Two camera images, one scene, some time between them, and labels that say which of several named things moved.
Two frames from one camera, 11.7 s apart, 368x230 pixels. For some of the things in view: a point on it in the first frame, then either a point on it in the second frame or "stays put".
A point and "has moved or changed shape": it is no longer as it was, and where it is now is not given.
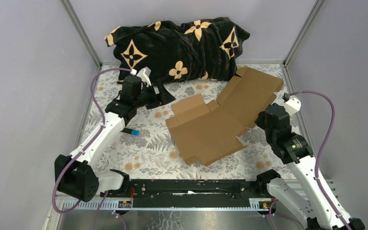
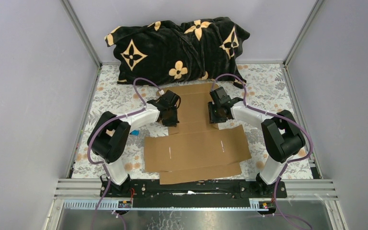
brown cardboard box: x=206 y=132 has moved or changed shape
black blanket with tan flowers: x=171 y=53 stays put
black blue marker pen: x=132 y=132 stays put
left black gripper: x=163 y=95 → x=172 y=123
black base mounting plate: x=191 y=193 stays put
